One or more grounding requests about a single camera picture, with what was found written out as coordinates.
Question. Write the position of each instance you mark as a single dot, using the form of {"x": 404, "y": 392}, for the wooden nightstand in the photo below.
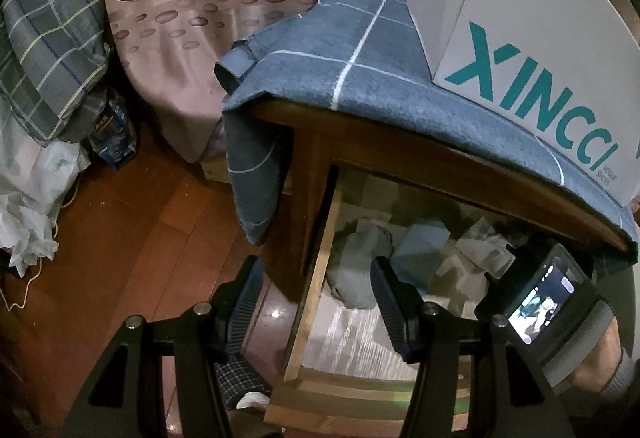
{"x": 310, "y": 168}

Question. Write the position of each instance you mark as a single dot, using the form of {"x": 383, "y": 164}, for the blue packet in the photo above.
{"x": 115, "y": 138}

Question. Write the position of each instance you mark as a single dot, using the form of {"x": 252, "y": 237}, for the wooden drawer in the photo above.
{"x": 320, "y": 268}

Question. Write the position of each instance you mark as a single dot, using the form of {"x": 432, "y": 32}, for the person's right forearm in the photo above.
{"x": 629, "y": 373}

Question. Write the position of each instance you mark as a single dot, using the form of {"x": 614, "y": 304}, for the grey plaid bedding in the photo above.
{"x": 55, "y": 33}

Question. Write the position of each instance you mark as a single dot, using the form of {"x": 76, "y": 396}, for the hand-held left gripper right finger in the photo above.
{"x": 395, "y": 303}

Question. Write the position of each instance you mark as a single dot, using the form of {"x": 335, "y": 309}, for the white shoe box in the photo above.
{"x": 525, "y": 18}

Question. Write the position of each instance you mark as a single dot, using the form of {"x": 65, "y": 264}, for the checked slipper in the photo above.
{"x": 240, "y": 380}

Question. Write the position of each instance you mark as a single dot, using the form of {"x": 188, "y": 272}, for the white crumpled fabric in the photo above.
{"x": 35, "y": 198}

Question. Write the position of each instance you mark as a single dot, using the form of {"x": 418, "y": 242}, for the blue checked cloth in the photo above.
{"x": 375, "y": 83}

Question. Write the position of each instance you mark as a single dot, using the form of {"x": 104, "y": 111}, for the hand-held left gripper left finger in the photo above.
{"x": 245, "y": 303}

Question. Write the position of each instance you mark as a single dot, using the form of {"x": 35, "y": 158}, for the white grey patterned cloth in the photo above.
{"x": 480, "y": 243}

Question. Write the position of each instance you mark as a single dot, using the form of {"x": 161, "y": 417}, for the person's right hand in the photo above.
{"x": 600, "y": 360}

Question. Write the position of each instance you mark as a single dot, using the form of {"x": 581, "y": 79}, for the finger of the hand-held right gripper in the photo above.
{"x": 507, "y": 260}

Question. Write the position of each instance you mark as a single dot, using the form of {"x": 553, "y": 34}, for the blue folded cloth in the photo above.
{"x": 420, "y": 243}

